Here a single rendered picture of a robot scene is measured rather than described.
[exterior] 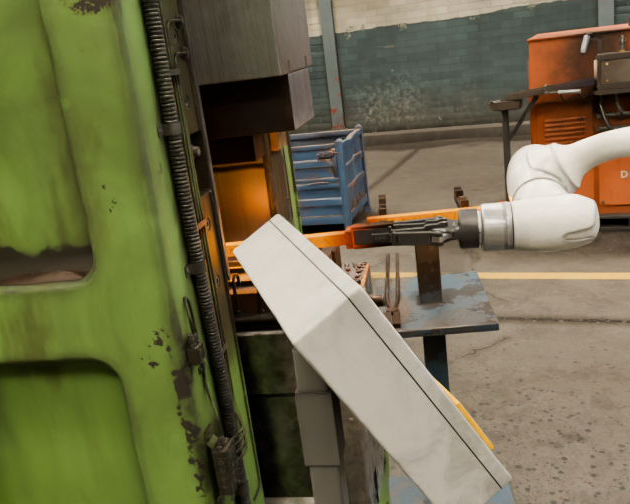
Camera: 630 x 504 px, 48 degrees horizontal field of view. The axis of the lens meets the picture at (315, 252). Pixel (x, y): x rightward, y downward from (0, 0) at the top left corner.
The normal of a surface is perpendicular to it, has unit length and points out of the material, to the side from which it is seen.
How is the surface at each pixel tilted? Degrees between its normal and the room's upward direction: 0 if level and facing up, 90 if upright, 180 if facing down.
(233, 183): 90
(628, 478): 0
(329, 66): 90
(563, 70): 90
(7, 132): 89
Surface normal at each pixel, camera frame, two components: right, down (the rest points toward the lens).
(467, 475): 0.26, 0.25
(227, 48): -0.16, 0.30
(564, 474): -0.12, -0.95
